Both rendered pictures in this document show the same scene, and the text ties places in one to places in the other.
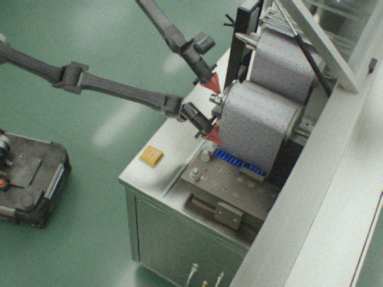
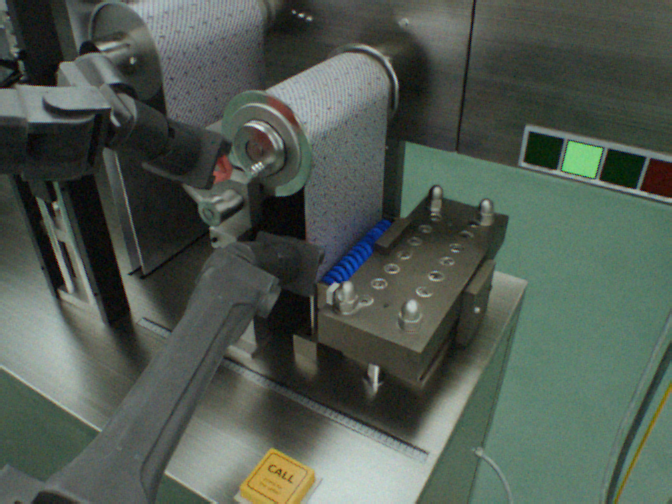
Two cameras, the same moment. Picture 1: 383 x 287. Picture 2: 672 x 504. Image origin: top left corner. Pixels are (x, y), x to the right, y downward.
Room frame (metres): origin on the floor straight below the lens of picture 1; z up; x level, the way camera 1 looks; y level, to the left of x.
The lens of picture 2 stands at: (0.95, 0.56, 1.57)
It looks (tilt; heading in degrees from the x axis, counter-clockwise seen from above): 35 degrees down; 275
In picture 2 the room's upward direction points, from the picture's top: straight up
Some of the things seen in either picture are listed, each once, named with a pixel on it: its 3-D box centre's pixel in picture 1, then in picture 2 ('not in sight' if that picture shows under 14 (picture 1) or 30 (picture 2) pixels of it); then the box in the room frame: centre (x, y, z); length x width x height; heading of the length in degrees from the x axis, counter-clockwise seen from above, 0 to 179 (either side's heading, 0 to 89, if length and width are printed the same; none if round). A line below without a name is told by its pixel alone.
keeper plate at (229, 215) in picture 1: (228, 216); (477, 302); (0.79, -0.17, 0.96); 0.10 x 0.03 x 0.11; 65
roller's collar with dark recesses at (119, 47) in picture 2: (256, 42); (110, 59); (1.34, -0.21, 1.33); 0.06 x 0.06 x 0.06; 65
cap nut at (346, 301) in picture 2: (205, 154); (346, 294); (0.99, -0.06, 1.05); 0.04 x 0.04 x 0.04
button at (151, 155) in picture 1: (151, 155); (278, 483); (1.06, 0.15, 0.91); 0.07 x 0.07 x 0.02; 65
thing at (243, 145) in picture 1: (245, 147); (348, 210); (1.00, -0.21, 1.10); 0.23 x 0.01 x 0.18; 65
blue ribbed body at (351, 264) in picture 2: (240, 165); (360, 254); (0.98, -0.20, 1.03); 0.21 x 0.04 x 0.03; 65
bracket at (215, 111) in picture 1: (218, 123); (240, 271); (1.16, -0.10, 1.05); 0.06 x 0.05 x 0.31; 65
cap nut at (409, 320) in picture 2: (195, 172); (410, 313); (0.90, -0.03, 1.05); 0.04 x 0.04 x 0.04
